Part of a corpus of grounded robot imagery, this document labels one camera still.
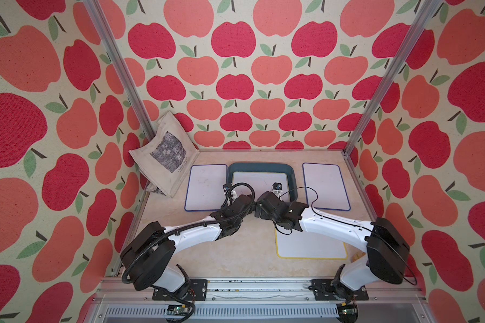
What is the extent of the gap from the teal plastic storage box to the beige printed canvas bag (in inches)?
10.1

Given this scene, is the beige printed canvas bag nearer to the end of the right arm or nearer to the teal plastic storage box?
the teal plastic storage box

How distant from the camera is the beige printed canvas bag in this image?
101 centimetres

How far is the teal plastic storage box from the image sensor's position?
103 cm
